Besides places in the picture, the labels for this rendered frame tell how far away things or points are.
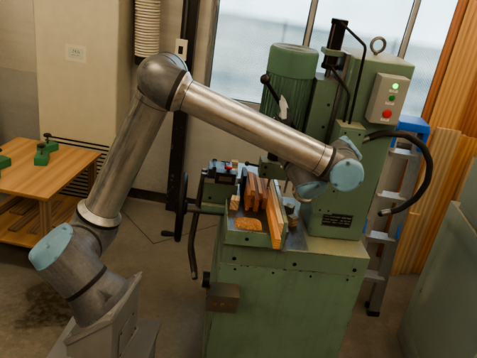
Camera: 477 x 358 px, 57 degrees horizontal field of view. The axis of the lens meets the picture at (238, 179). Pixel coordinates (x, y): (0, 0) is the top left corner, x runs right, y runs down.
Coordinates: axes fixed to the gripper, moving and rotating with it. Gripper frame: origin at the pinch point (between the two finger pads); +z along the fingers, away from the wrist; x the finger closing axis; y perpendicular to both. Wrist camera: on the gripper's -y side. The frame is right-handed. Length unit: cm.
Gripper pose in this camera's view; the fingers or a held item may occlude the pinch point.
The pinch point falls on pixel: (263, 108)
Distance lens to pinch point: 153.0
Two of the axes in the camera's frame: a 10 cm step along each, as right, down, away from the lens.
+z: -4.2, -7.9, 4.5
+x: -8.0, 5.6, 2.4
